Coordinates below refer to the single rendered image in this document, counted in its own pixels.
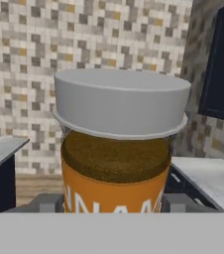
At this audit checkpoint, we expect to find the dark navy drawer cabinet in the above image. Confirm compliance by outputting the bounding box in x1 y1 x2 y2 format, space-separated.
163 156 224 214

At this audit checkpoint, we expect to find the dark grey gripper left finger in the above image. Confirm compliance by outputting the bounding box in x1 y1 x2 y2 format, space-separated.
5 192 66 214

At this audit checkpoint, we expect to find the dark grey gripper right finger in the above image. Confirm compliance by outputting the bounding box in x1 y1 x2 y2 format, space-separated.
160 192 221 214

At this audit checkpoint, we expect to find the dark framed window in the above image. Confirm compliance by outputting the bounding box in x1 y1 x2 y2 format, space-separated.
197 0 224 124

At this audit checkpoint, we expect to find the dark navy counter cabinet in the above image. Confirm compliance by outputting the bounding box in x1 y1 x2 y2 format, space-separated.
0 136 31 213

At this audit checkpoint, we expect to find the orange cinnamon bottle white lid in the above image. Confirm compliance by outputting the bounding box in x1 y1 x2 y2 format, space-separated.
52 67 192 214

